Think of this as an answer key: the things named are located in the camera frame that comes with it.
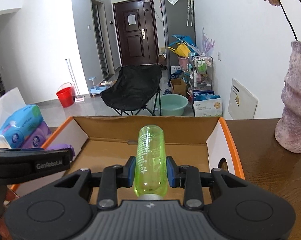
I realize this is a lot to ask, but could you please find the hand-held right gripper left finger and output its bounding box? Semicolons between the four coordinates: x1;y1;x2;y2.
54;156;136;210

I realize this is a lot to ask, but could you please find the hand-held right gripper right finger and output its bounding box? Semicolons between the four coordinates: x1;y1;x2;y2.
166;156;249;211

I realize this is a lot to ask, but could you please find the green plastic bottle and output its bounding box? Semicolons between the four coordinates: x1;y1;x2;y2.
133;124;169;202

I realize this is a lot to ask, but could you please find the printed cardboard box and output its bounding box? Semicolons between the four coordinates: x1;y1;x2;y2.
5;116;246;205

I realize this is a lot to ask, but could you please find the purple capped container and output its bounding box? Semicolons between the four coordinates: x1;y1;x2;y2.
48;144;76;161

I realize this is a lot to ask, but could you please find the purple tissue pack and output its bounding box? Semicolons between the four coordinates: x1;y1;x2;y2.
22;121;52;149

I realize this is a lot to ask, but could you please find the blue tissue pack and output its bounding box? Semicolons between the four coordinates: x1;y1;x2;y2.
0;87;44;149

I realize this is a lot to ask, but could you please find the green plastic basin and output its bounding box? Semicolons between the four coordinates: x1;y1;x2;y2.
154;94;189;117

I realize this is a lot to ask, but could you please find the white printed sack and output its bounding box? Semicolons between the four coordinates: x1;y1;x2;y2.
194;99;222;117

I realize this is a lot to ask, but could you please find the red bucket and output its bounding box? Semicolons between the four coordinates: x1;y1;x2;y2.
56;82;74;108

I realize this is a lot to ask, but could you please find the blue printed sack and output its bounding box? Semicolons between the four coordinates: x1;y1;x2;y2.
192;89;221;102

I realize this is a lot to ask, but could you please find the brown cardboard carton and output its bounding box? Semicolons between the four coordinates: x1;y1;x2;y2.
170;78;187;97

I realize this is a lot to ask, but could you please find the black folding chair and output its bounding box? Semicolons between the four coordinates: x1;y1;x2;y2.
100;64;163;117

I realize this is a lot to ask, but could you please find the light blue pet feeder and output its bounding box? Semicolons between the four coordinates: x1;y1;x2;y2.
89;76;109;100

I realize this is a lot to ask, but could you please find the white mop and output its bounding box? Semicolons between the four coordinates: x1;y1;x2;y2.
64;58;85;102

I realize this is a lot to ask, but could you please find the white and blue bag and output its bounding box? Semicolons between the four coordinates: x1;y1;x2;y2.
170;66;183;80

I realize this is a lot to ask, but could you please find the dark brown door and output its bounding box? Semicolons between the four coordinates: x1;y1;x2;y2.
112;0;159;68

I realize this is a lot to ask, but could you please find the blue folded bag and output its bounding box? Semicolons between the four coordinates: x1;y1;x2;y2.
172;34;198;55

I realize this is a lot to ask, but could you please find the textured pink vase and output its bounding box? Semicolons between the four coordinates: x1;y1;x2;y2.
275;41;301;154

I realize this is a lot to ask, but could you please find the grey refrigerator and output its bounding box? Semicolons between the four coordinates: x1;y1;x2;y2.
160;0;196;68

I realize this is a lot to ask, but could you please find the metal wire rack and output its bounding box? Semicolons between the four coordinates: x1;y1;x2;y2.
188;52;214;92

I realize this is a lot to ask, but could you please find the purple feather wall decoration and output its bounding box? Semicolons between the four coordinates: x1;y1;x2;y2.
202;27;216;55

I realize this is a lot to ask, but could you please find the grey interior door frame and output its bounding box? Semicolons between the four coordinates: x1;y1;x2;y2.
90;0;110;81

